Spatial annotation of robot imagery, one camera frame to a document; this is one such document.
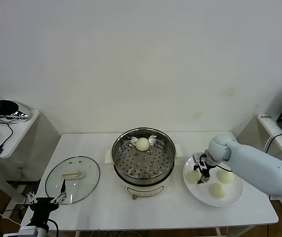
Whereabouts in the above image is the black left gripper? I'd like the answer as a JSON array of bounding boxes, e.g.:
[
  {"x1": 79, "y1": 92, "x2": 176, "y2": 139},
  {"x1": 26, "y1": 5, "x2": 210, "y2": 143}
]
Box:
[{"x1": 25, "y1": 179, "x2": 68, "y2": 227}]

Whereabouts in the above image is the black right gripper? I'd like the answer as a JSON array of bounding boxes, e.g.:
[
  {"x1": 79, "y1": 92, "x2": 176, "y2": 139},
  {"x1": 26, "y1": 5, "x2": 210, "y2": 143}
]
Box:
[{"x1": 192, "y1": 152, "x2": 215, "y2": 185}]

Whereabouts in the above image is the white steamed baozi bun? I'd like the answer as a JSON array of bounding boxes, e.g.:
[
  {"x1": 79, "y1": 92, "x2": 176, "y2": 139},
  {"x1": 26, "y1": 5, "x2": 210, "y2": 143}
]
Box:
[
  {"x1": 209, "y1": 183, "x2": 228, "y2": 199},
  {"x1": 188, "y1": 170, "x2": 202, "y2": 185},
  {"x1": 217, "y1": 170, "x2": 235, "y2": 185},
  {"x1": 135, "y1": 137, "x2": 150, "y2": 152}
]

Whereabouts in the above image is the round glass pot lid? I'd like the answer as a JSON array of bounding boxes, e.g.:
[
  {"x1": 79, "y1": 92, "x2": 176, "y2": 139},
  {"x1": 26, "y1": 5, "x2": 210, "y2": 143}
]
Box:
[{"x1": 45, "y1": 156, "x2": 101, "y2": 205}]

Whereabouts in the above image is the stainless steel steamer basket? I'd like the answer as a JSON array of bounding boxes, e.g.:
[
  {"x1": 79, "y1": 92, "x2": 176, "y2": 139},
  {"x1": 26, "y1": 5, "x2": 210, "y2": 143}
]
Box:
[{"x1": 105, "y1": 127, "x2": 184, "y2": 185}]

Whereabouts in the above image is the white round plate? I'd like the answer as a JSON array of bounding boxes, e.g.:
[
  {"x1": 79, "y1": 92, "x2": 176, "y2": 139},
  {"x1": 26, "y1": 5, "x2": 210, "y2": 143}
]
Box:
[{"x1": 182, "y1": 153, "x2": 244, "y2": 207}]

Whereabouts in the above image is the cream electric cooking pot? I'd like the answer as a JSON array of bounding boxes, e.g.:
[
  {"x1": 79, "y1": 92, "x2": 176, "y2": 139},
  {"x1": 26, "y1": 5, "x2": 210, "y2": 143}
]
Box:
[{"x1": 113, "y1": 158, "x2": 181, "y2": 200}]

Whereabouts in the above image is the white side table with mouse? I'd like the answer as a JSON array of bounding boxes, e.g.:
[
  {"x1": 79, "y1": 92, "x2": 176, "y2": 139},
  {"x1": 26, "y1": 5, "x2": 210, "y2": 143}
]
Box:
[{"x1": 0, "y1": 110, "x2": 60, "y2": 210}]

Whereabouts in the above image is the white side table with label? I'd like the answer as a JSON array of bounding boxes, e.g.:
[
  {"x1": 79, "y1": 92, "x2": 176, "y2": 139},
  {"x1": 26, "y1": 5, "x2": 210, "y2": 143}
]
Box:
[{"x1": 237, "y1": 114, "x2": 282, "y2": 215}]

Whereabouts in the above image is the chrome and black headset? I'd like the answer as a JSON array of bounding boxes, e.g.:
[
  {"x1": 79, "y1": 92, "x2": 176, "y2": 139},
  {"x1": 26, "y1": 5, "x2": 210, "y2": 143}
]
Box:
[{"x1": 0, "y1": 99, "x2": 31, "y2": 122}]

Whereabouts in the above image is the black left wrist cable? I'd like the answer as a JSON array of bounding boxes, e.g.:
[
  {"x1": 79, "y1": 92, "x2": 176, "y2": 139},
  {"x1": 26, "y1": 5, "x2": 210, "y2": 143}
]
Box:
[{"x1": 47, "y1": 217, "x2": 60, "y2": 237}]

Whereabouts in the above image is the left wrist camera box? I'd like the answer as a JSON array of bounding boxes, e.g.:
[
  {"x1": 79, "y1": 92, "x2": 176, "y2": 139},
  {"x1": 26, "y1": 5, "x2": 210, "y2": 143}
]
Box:
[{"x1": 17, "y1": 226, "x2": 38, "y2": 237}]

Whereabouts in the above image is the thin black desk cable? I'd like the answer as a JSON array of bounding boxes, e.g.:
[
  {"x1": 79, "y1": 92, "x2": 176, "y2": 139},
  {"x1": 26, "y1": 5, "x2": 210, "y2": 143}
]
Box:
[{"x1": 0, "y1": 118, "x2": 15, "y2": 150}]

